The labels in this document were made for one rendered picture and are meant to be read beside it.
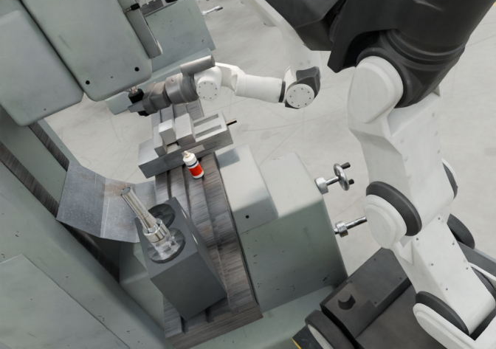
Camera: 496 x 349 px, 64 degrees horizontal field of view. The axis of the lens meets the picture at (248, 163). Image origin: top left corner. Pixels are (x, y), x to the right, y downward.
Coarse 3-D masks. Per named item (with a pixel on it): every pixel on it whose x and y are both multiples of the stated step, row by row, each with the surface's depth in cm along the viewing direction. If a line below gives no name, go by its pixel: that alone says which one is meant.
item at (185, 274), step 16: (160, 208) 100; (176, 208) 100; (176, 224) 96; (192, 224) 108; (144, 240) 96; (176, 240) 90; (192, 240) 90; (144, 256) 92; (160, 256) 88; (176, 256) 88; (192, 256) 87; (208, 256) 103; (160, 272) 86; (176, 272) 88; (192, 272) 90; (208, 272) 92; (160, 288) 89; (176, 288) 91; (192, 288) 92; (208, 288) 95; (224, 288) 98; (176, 304) 93; (192, 304) 95; (208, 304) 97
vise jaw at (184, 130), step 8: (176, 120) 150; (184, 120) 149; (192, 120) 153; (176, 128) 146; (184, 128) 144; (192, 128) 145; (176, 136) 142; (184, 136) 140; (192, 136) 141; (184, 144) 142
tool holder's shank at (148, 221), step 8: (120, 192) 80; (128, 192) 79; (128, 200) 80; (136, 200) 81; (136, 208) 82; (144, 208) 83; (144, 216) 83; (152, 216) 85; (144, 224) 84; (152, 224) 85
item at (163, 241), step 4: (164, 224) 88; (164, 228) 87; (160, 232) 86; (164, 232) 87; (168, 232) 88; (156, 236) 86; (160, 236) 86; (164, 236) 87; (168, 236) 88; (172, 236) 90; (148, 240) 87; (152, 240) 86; (156, 240) 86; (160, 240) 87; (164, 240) 87; (168, 240) 88; (172, 240) 89; (152, 244) 88; (156, 244) 87; (160, 244) 87; (164, 244) 88; (168, 244) 88; (172, 244) 89; (156, 248) 88; (160, 248) 88; (164, 248) 88; (168, 248) 89
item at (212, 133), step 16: (208, 128) 146; (224, 128) 143; (144, 144) 154; (160, 144) 142; (176, 144) 146; (192, 144) 143; (208, 144) 145; (224, 144) 145; (144, 160) 145; (160, 160) 144; (176, 160) 146
